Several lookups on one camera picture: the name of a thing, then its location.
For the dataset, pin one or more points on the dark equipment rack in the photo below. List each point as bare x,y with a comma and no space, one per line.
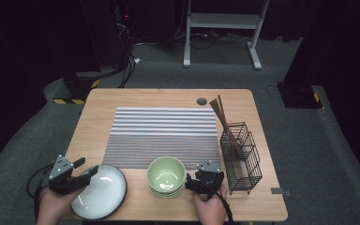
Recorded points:
122,31

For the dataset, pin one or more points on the white metal stand frame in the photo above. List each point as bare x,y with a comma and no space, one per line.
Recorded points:
225,21

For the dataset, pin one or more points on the person's right hand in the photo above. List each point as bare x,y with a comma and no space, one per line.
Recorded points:
212,211

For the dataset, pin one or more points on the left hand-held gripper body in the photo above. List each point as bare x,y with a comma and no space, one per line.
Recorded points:
61,168

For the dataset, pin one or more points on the round floor cover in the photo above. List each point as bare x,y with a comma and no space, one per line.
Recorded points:
272,90

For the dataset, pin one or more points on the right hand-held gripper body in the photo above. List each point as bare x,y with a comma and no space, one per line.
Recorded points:
211,181

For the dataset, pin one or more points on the grey round table grommet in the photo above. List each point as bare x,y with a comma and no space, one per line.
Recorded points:
202,101

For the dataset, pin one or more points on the white plate black rim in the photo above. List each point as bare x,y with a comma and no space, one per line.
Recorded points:
104,193

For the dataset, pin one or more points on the person's left hand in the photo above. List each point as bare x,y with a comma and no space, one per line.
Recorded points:
54,209

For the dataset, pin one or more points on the grey tape strip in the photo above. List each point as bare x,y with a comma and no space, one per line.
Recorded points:
279,191

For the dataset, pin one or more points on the black base yellow striped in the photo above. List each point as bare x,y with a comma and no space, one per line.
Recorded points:
300,97
78,89

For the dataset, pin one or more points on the striped grey placemat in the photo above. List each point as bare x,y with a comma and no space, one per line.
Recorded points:
162,134

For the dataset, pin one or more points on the dark curtain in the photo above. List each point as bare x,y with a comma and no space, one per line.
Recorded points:
340,62
28,62

